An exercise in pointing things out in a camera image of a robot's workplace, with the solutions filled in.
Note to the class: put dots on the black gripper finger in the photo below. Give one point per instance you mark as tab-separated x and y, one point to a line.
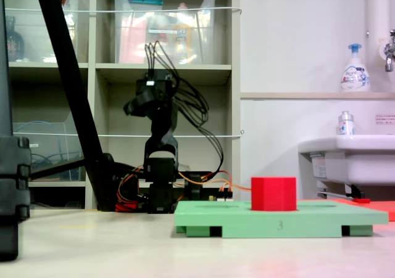
139	107

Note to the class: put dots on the red octagonal pillar block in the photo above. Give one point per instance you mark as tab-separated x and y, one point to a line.
274	194

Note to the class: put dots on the flat orange-red block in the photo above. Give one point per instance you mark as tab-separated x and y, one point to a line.
382	208

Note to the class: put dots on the beige shelf unit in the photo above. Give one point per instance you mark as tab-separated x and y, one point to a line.
200	71

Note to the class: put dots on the large clear plastic bin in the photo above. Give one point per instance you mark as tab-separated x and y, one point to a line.
160	31

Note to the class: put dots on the black table clamp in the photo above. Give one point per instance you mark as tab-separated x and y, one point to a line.
196	188

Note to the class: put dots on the small circuit board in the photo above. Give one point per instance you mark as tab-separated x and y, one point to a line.
220	198

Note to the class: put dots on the clear bin with bottles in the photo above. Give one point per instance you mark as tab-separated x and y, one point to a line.
37	37

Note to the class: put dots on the dark round bottle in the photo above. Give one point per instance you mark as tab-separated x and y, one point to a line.
14	43

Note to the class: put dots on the notched black stack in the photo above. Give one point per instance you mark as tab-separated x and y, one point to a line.
12	182

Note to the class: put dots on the green shape sorter board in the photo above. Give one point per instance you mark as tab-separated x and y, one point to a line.
247	225

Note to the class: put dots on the small clear sanitizer bottle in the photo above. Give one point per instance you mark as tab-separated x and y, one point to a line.
345	125

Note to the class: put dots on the white foam soap pump bottle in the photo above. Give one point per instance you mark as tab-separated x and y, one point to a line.
355	74

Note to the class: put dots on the white sink basin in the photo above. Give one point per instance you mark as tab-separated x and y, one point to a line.
355	164

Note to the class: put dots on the small red bar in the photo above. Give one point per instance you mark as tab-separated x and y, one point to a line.
361	200

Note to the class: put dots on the chrome faucet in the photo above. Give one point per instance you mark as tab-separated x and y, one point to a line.
389	56

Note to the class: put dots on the dark grey post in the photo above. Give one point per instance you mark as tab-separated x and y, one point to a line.
4	74

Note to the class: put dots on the red-print wall sign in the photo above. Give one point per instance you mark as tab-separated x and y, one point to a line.
385	119

